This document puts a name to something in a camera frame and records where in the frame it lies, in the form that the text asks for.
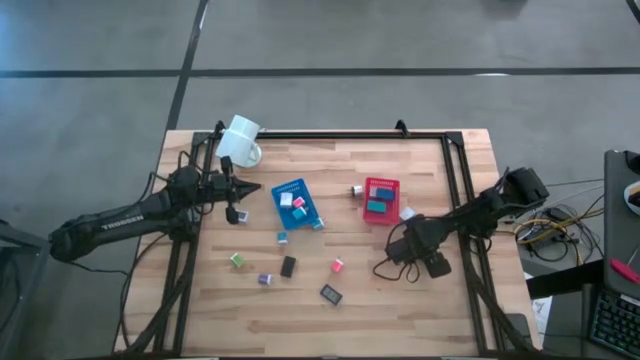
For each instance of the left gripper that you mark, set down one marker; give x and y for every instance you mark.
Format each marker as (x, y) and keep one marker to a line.
(217, 187)

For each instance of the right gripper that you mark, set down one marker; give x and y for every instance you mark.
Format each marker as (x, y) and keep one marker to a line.
(435, 265)

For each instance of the white digital display unit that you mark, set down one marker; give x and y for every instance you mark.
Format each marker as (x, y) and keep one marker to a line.
(243, 216)

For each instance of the white cube wall charger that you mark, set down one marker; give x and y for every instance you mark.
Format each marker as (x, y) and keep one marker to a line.
(286, 199)

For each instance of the pink wall charger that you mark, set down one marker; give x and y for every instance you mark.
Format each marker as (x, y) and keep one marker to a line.
(337, 265)
(299, 202)

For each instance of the teal wall charger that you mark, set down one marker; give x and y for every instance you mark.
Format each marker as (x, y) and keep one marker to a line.
(299, 213)
(282, 237)

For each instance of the teal box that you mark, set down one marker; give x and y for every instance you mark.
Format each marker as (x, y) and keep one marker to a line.
(376, 206)

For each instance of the black box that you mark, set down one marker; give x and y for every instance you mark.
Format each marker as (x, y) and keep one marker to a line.
(288, 266)

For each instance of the purple wall charger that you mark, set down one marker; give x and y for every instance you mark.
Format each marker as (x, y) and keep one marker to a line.
(264, 279)

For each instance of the lavender box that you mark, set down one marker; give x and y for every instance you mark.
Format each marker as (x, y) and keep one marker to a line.
(373, 190)

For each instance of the black digital display unit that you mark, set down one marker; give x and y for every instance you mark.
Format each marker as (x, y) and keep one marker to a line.
(331, 294)

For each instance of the silver white wall charger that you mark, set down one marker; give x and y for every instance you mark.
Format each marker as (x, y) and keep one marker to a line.
(356, 190)

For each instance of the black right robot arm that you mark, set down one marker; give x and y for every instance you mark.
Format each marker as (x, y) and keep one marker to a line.
(465, 220)

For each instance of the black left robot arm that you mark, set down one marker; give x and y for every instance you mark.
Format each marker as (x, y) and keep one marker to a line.
(122, 222)

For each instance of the white mug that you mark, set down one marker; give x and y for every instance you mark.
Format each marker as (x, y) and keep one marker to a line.
(237, 140)

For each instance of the blue plastic basket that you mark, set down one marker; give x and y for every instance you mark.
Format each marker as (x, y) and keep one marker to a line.
(287, 220)

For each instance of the small white box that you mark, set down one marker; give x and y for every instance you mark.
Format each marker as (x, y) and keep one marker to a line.
(407, 213)

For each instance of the red plastic basket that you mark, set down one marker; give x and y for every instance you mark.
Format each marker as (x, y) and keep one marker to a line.
(392, 215)

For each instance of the white paper sheet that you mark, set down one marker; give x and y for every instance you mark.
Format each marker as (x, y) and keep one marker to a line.
(542, 310)

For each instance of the dark grey side desk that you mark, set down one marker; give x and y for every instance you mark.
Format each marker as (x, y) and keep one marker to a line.
(617, 225)

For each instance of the backlit computer keyboard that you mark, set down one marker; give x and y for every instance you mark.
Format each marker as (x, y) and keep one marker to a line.
(617, 325)

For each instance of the white round object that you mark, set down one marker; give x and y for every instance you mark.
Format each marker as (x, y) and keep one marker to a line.
(634, 192)

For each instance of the black round object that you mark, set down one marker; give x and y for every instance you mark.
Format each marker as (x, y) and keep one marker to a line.
(634, 161)

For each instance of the grey metal stand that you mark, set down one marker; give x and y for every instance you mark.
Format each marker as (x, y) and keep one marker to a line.
(15, 240)

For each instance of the green wall charger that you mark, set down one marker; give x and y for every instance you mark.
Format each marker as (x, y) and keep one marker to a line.
(237, 259)

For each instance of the black aluminium rig frame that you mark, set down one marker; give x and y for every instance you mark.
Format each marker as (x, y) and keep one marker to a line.
(350, 135)

